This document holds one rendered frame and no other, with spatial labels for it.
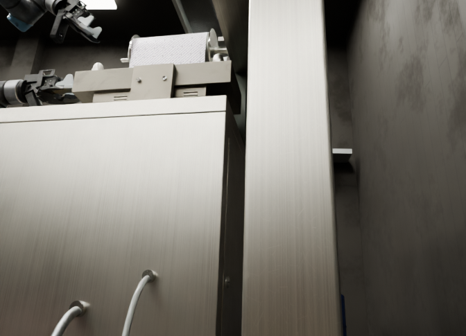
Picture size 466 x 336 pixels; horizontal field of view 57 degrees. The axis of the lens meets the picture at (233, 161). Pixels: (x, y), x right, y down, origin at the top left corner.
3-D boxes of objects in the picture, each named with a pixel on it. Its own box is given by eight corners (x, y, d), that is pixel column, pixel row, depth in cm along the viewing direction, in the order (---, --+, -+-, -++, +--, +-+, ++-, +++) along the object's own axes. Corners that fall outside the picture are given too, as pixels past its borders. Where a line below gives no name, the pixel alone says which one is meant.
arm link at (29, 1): (-6, 7, 149) (17, -15, 151) (16, 28, 159) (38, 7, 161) (5, 16, 146) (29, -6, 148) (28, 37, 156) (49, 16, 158)
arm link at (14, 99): (1, 96, 131) (18, 109, 139) (14, 95, 130) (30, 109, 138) (7, 75, 134) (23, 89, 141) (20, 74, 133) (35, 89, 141)
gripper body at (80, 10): (87, 5, 146) (66, -11, 150) (68, 22, 144) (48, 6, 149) (98, 20, 153) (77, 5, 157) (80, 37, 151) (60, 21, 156)
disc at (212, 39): (216, 85, 140) (218, 47, 146) (218, 85, 140) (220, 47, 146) (206, 58, 127) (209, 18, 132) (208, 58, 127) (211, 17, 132)
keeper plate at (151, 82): (131, 109, 102) (136, 70, 106) (172, 107, 100) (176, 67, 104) (127, 104, 100) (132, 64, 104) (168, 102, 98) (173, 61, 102)
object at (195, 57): (123, 112, 126) (131, 59, 133) (201, 108, 123) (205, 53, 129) (123, 111, 126) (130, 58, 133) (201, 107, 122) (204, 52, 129)
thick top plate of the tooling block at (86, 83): (100, 121, 122) (103, 102, 124) (240, 114, 115) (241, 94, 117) (71, 91, 107) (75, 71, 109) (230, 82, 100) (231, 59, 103)
